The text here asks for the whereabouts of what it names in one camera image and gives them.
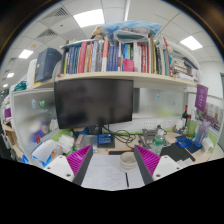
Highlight grey metal laptop stand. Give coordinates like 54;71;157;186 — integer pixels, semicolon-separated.
138;128;158;150

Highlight blue tissue box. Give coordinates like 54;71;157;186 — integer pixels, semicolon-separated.
31;139;60;165

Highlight frosted glass partition panel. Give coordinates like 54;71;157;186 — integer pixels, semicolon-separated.
10;88;60;158
133;87;186;120

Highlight ceiling light panels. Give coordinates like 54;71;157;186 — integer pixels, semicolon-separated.
1;8;205;89

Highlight wooden shelf with books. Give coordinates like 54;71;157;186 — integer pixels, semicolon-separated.
26;19;203;90

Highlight dark wine bottle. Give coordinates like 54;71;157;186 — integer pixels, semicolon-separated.
181;104;189;128

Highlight purple hanging banner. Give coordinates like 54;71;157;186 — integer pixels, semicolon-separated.
194;83;210;113

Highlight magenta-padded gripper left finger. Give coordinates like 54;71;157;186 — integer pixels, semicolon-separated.
44;144;95;187

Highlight small blue box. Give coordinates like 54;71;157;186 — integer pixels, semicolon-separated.
97;133;115;146

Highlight white patterned ceramic cup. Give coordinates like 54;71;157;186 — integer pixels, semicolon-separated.
119;151;139;173

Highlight black desk mat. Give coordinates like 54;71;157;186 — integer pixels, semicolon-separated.
159;142;197;164

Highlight black computer monitor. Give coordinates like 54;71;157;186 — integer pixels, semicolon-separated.
53;78;135;135

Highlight green-labelled plastic drink bottle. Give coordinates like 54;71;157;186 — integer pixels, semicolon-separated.
151;128;166;157

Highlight black monitor cables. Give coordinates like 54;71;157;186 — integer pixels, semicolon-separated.
103;124;138;150

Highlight white handwritten paper sheet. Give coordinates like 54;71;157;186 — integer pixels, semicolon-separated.
81;153;146;192

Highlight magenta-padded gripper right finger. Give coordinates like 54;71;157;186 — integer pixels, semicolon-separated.
133;144;184;186

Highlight translucent purple water bottle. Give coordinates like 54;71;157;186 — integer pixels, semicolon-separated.
193;119;211;149

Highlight white wall socket row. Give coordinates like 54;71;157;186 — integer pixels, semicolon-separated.
143;119;175;131

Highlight thin dark pen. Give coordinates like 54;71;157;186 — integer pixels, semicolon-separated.
124;172;131;189

